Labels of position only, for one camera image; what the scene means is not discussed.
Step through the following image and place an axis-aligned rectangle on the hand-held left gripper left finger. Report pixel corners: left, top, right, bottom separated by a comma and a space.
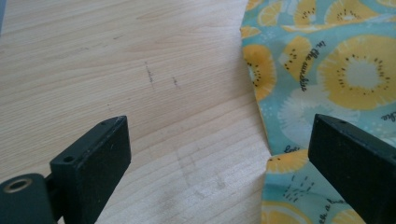
49, 115, 132, 224

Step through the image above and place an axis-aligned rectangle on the fruit print cloth bag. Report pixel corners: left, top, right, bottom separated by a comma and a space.
239, 0, 396, 224

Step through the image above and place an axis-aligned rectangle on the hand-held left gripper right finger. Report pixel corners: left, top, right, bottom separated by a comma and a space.
307, 113, 396, 224

